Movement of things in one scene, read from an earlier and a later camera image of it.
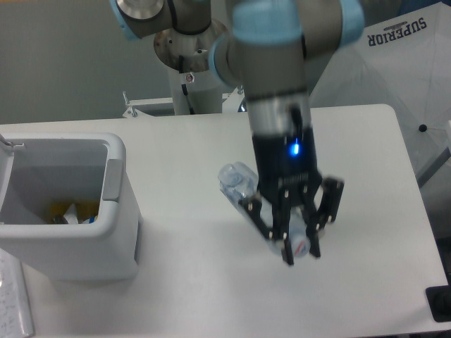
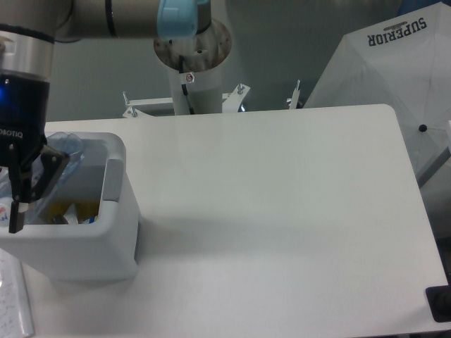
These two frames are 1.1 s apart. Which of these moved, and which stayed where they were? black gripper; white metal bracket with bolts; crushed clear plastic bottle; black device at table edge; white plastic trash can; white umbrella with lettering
Moved: black gripper; crushed clear plastic bottle
Stayed: black device at table edge; white metal bracket with bolts; white umbrella with lettering; white plastic trash can
